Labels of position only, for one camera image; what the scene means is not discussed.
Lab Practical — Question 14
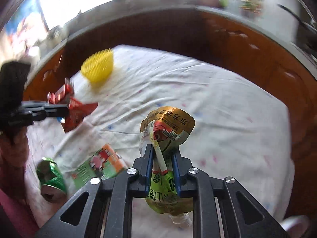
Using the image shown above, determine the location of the red silver snack wrapper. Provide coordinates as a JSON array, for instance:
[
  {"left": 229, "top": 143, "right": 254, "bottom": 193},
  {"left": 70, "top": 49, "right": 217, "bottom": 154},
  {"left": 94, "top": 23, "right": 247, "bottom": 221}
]
[{"left": 47, "top": 78, "right": 98, "bottom": 133}]

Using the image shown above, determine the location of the green gold drink pouch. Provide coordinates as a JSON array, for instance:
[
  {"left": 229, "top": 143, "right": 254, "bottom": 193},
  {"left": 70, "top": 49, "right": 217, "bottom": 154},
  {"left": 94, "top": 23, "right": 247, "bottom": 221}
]
[{"left": 139, "top": 106, "right": 195, "bottom": 228}]

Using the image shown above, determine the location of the green orange juice carton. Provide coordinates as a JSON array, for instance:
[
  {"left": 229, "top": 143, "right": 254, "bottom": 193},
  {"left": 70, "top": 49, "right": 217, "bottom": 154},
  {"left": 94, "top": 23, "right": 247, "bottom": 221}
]
[{"left": 70, "top": 143, "right": 128, "bottom": 189}]

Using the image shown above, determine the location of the crushed green soda can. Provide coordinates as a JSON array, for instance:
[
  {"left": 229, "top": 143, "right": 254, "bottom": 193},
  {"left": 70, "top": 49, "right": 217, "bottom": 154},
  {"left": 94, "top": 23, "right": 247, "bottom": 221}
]
[{"left": 36, "top": 157, "right": 67, "bottom": 203}]

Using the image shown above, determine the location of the pink white trash bucket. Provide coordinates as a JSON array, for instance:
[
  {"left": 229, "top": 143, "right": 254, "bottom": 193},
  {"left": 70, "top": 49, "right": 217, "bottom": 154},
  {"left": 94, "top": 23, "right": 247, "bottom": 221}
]
[{"left": 280, "top": 215, "right": 310, "bottom": 238}]

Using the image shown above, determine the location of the grey kitchen countertop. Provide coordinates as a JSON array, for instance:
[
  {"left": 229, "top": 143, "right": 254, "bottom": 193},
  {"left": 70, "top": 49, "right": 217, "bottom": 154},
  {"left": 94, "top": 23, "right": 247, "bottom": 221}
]
[{"left": 29, "top": 5, "right": 316, "bottom": 91}]

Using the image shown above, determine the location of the person left hand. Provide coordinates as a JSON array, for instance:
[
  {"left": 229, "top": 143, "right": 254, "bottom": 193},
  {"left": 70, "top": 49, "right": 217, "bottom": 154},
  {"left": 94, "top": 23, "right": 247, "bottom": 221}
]
[{"left": 1, "top": 127, "right": 30, "bottom": 197}]

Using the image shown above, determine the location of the yellow foam fruit net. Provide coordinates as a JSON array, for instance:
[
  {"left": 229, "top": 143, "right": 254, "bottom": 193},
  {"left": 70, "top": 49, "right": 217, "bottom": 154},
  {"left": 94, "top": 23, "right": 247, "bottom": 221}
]
[{"left": 81, "top": 49, "right": 114, "bottom": 83}]

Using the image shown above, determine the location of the white floral tablecloth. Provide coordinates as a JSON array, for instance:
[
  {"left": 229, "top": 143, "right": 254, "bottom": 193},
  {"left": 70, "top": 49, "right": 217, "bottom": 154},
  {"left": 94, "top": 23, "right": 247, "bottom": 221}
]
[{"left": 27, "top": 46, "right": 293, "bottom": 237}]

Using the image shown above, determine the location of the condiment bottles group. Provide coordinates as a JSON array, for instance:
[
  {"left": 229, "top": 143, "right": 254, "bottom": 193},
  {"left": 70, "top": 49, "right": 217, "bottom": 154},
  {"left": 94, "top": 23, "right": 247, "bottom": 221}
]
[{"left": 240, "top": 0, "right": 263, "bottom": 19}]

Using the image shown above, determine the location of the black wok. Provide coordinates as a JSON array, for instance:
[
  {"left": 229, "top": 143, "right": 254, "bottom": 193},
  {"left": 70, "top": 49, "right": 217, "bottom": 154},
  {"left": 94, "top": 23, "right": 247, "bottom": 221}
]
[{"left": 277, "top": 4, "right": 316, "bottom": 38}]

